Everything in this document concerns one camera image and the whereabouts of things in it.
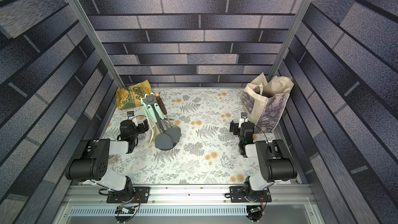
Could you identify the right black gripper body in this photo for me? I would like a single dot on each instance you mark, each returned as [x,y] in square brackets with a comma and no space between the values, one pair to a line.
[236,127]

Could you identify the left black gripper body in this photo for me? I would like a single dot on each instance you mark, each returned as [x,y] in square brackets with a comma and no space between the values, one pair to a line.
[142,126]

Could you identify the green handle cream utensil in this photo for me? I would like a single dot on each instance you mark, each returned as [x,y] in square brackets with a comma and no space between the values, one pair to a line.
[150,120]

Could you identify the grey utensil rack stand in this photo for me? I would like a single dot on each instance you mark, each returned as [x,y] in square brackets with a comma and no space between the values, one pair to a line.
[151,99]

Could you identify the wooden handle white spatula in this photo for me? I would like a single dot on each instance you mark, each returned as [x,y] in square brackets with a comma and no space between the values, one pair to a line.
[161,105]

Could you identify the green handle grey turner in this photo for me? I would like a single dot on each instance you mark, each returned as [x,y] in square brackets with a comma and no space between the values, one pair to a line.
[162,140]

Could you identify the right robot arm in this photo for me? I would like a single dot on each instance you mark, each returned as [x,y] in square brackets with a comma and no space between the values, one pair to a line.
[275,164]

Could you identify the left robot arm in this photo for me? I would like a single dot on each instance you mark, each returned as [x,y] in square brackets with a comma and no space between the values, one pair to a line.
[89,162]

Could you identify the yellow chips bag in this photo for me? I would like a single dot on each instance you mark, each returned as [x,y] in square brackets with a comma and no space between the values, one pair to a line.
[130,97]

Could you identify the canvas tote bag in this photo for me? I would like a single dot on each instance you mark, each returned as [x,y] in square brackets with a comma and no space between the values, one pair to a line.
[265,101]

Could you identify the left circuit board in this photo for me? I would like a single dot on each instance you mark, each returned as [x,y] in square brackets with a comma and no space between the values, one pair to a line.
[120,210]

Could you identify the circuit board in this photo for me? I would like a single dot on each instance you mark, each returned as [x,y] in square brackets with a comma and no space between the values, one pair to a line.
[254,213]
[120,210]

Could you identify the right circuit board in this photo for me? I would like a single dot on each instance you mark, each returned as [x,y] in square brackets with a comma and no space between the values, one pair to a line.
[254,213]

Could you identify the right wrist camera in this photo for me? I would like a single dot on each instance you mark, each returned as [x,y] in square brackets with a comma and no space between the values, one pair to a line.
[243,117]

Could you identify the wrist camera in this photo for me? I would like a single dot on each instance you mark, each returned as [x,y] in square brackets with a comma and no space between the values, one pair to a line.
[243,117]
[130,114]

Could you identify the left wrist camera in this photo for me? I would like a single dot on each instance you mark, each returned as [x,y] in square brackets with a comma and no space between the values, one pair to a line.
[130,114]

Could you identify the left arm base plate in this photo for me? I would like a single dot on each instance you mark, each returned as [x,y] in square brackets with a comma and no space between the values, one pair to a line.
[138,195]

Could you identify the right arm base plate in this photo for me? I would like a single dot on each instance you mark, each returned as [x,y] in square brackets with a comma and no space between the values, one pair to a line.
[237,194]

